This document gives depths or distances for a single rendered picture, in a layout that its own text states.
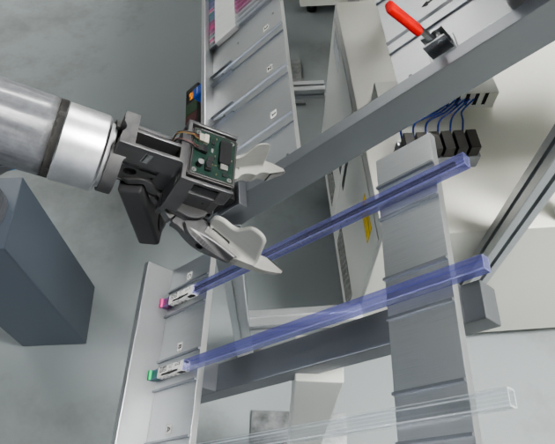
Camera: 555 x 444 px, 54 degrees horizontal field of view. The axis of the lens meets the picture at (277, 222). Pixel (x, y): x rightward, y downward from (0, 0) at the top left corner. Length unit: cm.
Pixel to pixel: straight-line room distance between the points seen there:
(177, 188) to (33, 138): 13
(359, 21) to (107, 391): 117
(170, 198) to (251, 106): 48
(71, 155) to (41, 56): 197
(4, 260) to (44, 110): 76
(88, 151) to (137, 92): 170
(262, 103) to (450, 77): 35
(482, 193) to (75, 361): 116
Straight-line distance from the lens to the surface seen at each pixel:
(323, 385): 70
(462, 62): 73
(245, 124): 97
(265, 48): 104
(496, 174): 118
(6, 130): 51
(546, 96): 137
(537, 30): 73
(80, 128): 51
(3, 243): 121
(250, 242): 54
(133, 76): 227
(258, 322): 126
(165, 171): 52
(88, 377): 164
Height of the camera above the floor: 149
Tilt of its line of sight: 58 degrees down
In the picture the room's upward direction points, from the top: straight up
